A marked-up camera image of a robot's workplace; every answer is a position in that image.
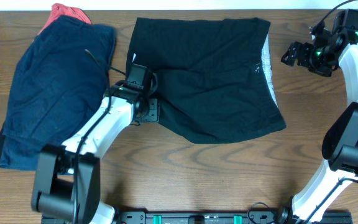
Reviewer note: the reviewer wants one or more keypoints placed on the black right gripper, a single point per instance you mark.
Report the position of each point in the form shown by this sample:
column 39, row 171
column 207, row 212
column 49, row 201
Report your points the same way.
column 305, row 48

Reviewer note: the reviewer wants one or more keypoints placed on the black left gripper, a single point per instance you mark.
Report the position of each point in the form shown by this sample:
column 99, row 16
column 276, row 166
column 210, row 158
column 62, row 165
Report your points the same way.
column 155, row 116

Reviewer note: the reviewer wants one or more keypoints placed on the black shorts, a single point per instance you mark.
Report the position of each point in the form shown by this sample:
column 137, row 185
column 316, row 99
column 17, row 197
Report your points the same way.
column 211, row 87

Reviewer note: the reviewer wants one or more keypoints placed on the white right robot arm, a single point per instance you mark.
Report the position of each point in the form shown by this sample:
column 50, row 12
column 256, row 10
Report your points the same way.
column 331, row 50

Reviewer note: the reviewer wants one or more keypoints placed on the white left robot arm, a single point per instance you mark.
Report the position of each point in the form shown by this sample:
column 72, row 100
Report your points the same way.
column 67, row 178

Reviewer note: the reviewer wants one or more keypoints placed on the navy blue shorts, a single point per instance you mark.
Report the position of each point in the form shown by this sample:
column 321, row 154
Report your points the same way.
column 57, row 86

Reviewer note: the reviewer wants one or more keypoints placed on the red garment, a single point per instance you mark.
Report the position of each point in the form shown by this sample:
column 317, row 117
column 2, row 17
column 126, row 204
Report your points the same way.
column 63, row 10

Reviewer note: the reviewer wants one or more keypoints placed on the black mounting rail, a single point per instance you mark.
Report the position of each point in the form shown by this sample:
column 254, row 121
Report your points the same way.
column 259, row 217

